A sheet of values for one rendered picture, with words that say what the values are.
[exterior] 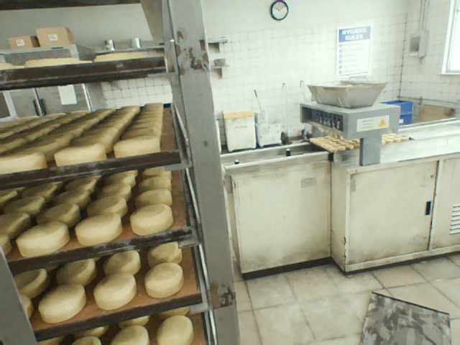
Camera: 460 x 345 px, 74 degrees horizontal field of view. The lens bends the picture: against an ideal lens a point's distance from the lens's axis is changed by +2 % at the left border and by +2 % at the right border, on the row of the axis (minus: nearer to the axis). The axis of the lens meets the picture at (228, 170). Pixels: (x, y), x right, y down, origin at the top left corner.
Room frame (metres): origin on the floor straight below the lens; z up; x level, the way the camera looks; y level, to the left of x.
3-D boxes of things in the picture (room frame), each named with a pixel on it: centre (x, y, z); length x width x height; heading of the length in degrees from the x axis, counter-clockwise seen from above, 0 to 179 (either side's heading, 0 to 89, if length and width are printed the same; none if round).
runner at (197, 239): (0.61, 0.10, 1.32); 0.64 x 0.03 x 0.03; 9
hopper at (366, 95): (2.11, -0.84, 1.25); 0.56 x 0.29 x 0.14; 8
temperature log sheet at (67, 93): (4.76, 2.28, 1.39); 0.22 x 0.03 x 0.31; 95
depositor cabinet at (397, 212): (2.18, -1.31, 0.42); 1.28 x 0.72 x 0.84; 98
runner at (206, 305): (0.61, 0.10, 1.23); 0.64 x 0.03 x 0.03; 9
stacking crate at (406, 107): (5.58, -3.09, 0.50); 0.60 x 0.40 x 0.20; 97
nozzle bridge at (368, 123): (2.11, -0.84, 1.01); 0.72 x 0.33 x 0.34; 8
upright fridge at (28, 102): (5.15, 2.74, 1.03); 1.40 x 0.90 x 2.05; 95
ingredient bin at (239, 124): (5.54, -0.29, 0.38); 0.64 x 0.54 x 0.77; 2
